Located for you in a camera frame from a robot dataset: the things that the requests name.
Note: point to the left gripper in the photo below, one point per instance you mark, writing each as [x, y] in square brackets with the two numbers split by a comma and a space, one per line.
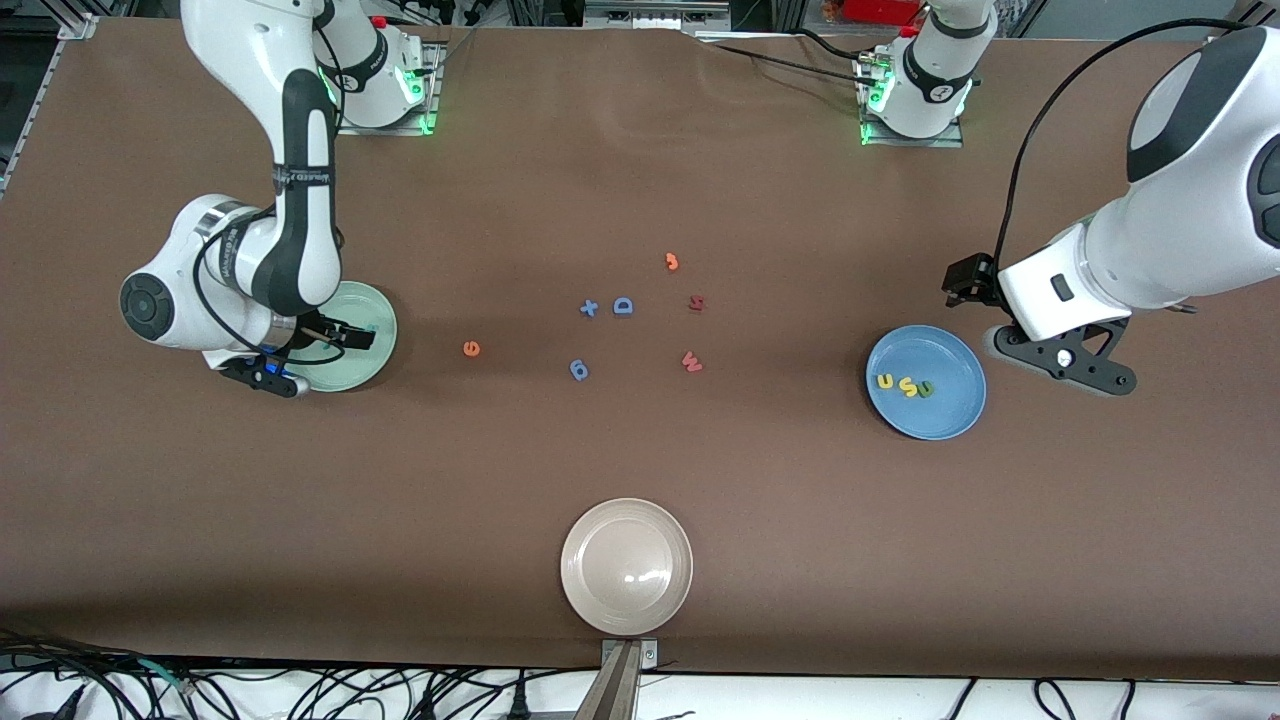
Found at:
[968, 279]

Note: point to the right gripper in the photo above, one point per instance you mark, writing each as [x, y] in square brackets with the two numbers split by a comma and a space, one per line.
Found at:
[322, 330]

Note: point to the yellow foam letter s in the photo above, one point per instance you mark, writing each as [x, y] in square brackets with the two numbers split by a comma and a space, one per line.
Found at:
[907, 386]

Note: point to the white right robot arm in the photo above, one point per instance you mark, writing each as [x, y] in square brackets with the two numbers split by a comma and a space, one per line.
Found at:
[250, 60]

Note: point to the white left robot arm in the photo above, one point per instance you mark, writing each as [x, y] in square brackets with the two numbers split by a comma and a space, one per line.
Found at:
[1200, 230]

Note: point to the light green plate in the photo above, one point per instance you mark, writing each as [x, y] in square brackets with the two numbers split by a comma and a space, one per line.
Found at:
[355, 372]

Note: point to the blue plate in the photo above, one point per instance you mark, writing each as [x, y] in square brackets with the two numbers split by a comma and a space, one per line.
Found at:
[930, 415]

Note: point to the blue foam letter g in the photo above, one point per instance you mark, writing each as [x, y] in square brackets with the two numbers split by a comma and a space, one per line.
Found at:
[579, 370]

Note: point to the blue foam letter x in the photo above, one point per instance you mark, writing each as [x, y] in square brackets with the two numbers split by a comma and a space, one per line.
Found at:
[589, 308]

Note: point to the blue foam letter D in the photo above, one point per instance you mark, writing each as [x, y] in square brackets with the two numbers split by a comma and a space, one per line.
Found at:
[623, 306]

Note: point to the red box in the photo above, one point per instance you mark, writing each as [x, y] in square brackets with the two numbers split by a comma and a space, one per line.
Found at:
[880, 10]

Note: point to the red foam letter w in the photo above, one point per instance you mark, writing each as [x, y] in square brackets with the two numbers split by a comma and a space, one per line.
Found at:
[691, 361]

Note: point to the beige plate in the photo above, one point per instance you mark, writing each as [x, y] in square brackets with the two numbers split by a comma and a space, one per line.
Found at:
[625, 565]

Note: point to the black power plug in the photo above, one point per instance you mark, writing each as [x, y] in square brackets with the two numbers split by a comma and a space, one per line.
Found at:
[519, 705]

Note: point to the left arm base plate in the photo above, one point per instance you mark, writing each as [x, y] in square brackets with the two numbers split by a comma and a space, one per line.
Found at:
[900, 143]

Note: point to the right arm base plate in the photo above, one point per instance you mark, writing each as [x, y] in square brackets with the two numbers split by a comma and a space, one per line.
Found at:
[434, 95]

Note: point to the aluminium frame corner bracket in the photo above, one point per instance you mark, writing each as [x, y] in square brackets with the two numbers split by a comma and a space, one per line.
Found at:
[78, 27]

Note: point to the aluminium camera post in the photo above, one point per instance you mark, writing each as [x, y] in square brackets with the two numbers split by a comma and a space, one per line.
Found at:
[618, 690]

